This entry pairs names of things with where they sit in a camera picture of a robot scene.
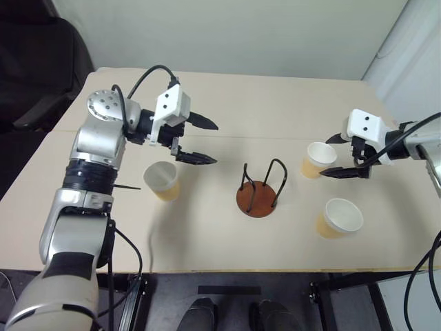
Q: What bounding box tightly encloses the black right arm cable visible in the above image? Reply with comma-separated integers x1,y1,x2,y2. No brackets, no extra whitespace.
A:
405,230,441,331

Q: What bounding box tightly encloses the white box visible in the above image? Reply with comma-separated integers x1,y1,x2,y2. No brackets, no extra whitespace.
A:
374,270,441,331

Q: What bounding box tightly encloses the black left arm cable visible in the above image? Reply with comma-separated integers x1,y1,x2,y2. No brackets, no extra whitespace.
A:
92,216,145,331

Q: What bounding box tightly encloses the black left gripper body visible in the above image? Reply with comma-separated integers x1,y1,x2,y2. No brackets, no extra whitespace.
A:
156,120,185,150

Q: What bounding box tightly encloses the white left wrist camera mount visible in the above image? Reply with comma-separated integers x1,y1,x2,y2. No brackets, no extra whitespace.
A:
149,84,192,144

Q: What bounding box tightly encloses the black metal table leg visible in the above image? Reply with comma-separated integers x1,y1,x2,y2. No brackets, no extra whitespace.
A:
118,273,150,331
307,270,441,331

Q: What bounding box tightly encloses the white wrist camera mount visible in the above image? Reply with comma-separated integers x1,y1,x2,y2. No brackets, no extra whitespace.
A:
149,84,192,144
345,108,394,166

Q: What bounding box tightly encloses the black office chair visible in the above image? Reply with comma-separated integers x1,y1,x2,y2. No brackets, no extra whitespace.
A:
0,0,95,134

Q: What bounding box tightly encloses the tan paper cup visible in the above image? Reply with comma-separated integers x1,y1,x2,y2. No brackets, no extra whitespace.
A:
143,161,181,203
300,141,338,180
316,197,365,240

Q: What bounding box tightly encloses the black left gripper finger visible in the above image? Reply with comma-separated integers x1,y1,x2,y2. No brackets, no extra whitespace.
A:
171,137,218,166
187,111,220,131

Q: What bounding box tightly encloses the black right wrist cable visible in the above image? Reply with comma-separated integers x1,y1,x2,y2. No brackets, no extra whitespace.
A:
354,112,441,170

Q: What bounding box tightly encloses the thin white floor cable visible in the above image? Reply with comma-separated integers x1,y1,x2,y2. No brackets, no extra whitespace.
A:
0,271,17,303

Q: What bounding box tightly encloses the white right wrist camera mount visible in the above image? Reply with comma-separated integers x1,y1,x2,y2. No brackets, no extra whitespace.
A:
345,108,394,166

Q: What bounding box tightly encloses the dark rounded shape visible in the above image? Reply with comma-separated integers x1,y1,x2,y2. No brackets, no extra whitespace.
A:
176,297,219,331
249,299,296,331

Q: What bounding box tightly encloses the black tape strip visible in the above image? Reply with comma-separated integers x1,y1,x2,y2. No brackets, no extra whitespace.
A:
197,285,262,296

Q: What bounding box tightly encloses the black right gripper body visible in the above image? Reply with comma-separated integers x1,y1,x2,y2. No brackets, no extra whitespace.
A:
349,135,377,163

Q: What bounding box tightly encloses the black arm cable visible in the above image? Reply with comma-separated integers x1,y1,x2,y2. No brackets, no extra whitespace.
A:
92,216,145,331
405,230,441,331

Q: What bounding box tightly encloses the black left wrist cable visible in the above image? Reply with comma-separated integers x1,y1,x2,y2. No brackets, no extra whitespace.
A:
110,64,181,139

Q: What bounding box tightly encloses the wire cup holder, brown base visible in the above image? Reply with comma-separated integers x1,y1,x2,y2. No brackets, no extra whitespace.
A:
236,158,289,219

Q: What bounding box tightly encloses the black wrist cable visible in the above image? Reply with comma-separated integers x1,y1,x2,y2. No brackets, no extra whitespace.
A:
110,64,181,139
354,112,441,170

